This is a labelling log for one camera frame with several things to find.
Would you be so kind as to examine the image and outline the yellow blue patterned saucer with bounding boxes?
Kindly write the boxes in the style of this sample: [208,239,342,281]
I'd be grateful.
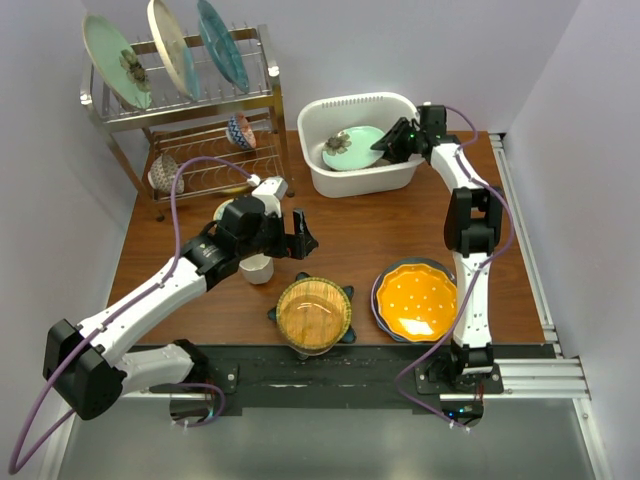
[212,199,233,221]

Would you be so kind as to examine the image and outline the orange woven pattern plate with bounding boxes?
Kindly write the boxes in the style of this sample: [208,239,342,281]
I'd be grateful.
[276,277,353,351]

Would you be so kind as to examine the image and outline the orange dotted scalloped plate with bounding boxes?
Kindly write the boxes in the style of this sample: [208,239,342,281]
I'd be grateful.
[375,263,459,344]

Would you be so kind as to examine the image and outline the cream plate on rack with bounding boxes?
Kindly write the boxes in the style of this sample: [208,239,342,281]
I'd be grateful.
[146,0,200,101]

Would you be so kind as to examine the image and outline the white plastic bin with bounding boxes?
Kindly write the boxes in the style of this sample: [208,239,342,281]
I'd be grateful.
[297,92,423,198]

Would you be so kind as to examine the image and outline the grey patterned bowl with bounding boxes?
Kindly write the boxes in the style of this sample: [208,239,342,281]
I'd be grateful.
[147,153,179,194]

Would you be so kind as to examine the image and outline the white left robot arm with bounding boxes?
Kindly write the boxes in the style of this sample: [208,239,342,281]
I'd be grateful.
[43,195,318,420]

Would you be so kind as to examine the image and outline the stainless steel dish rack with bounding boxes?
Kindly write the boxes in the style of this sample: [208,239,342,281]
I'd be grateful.
[80,24,295,221]

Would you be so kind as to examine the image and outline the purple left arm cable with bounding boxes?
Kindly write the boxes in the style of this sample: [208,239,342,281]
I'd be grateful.
[7,156,261,475]

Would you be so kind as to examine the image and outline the mint flower plate on rack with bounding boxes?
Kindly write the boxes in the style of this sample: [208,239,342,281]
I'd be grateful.
[82,14,151,110]

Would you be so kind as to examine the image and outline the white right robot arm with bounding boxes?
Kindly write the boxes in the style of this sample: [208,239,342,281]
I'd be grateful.
[371,103,515,393]

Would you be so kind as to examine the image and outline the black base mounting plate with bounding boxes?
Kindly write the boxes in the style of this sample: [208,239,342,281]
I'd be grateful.
[132,343,506,419]

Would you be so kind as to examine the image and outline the black striped rim plate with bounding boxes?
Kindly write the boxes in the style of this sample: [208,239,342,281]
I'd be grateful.
[373,158,392,168]

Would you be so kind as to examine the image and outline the dark blue star plate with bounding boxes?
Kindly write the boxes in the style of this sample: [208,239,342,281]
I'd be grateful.
[266,271,358,362]

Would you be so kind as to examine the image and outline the blue white patterned bowl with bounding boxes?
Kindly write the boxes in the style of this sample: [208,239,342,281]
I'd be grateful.
[226,113,257,150]

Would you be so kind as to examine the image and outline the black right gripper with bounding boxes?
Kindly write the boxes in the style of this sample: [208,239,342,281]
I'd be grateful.
[372,117,426,165]

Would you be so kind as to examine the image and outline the mint green flower plate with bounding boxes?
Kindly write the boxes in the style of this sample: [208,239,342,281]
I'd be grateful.
[321,126,384,171]

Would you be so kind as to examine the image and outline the aluminium frame rail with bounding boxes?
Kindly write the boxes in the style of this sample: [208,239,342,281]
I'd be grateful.
[487,132,614,480]

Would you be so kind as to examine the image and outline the teal plate on rack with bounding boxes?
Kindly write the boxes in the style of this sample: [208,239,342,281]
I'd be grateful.
[197,0,249,94]

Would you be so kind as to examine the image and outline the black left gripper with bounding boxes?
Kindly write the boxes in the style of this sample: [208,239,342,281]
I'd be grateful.
[238,208,317,260]

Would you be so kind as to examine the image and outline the dark blue bottom plate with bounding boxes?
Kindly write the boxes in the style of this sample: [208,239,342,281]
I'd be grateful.
[369,257,456,345]

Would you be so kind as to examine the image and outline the white ceramic mug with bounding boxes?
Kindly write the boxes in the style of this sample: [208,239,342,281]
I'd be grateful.
[239,254,274,285]

